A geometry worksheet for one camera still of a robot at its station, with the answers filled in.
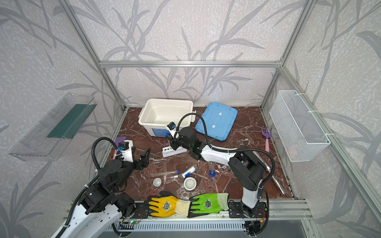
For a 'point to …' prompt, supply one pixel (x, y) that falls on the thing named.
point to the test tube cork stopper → (175, 176)
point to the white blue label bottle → (185, 174)
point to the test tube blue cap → (177, 171)
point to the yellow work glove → (166, 205)
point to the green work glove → (203, 204)
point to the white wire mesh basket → (300, 135)
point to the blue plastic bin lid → (220, 120)
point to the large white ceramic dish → (190, 183)
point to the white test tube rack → (167, 151)
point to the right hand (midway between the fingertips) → (167, 130)
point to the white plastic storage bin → (156, 114)
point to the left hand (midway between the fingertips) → (146, 145)
